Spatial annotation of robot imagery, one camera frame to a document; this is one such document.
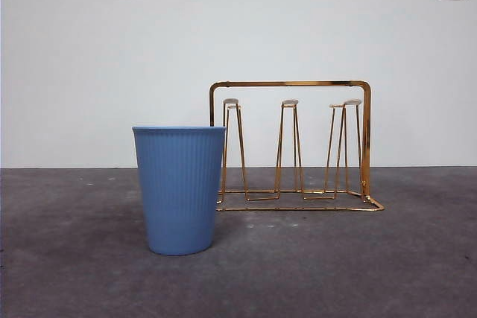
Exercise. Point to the blue ribbed plastic cup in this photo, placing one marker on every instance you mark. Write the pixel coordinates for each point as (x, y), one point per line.
(179, 191)

